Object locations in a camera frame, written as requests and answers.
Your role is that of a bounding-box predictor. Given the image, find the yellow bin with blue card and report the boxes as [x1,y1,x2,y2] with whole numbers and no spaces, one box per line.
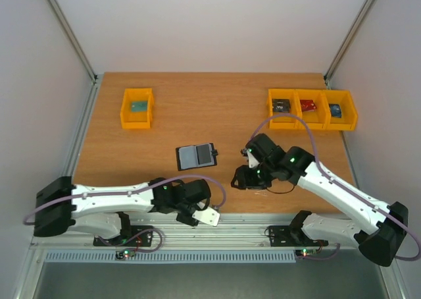
[325,90,358,131]

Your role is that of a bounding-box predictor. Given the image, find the grey slotted cable duct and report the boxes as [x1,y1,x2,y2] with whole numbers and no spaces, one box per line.
[44,250,296,264]

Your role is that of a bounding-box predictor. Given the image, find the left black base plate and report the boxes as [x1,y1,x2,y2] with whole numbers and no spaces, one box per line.
[93,225,154,248]

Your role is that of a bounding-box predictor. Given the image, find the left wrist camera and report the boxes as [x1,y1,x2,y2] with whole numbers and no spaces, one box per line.
[192,207,220,227]

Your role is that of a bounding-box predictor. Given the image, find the blue card in bin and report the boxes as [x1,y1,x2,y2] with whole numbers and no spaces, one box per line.
[329,103,342,118]

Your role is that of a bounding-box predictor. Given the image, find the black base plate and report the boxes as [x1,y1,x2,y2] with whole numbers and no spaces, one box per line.
[264,225,329,248]
[93,225,154,248]

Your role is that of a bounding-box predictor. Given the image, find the yellow bin with red card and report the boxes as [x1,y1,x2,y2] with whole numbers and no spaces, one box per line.
[296,89,331,130]

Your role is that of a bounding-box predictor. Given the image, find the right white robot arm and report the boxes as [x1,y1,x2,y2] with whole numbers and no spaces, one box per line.
[231,134,409,267]

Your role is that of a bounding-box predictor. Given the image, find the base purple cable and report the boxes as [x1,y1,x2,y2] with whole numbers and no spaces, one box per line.
[98,228,164,254]
[301,242,341,262]

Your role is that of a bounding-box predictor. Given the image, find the aluminium rail frame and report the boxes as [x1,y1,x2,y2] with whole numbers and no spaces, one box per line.
[31,211,392,251]

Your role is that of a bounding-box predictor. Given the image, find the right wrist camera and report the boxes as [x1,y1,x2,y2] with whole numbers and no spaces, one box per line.
[241,148,260,169]

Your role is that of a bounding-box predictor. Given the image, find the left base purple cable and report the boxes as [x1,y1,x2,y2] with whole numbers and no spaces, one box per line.
[98,228,164,254]

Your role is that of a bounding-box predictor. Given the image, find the black card in bin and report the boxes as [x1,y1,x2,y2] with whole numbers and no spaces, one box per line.
[272,99,291,113]

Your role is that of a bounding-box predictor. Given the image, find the yellow bin with black card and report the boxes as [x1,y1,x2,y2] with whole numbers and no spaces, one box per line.
[267,88,301,130]

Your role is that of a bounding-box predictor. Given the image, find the black leather card holder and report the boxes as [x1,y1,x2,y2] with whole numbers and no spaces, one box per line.
[176,143,218,171]

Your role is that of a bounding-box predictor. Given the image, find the left yellow bin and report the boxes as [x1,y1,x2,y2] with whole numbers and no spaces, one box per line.
[120,88,155,130]

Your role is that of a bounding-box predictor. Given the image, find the green card in bin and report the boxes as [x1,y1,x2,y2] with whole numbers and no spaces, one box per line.
[131,101,148,113]

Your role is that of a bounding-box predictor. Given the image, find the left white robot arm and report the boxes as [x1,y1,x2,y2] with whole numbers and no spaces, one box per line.
[33,177,220,245]

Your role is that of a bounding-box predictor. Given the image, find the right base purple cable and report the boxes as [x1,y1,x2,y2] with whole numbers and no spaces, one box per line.
[301,242,341,262]

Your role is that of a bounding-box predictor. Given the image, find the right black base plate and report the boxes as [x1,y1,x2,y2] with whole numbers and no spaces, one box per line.
[264,225,329,248]

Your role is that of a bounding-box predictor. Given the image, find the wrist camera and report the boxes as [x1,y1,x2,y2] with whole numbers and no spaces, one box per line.
[192,207,220,227]
[241,148,260,169]

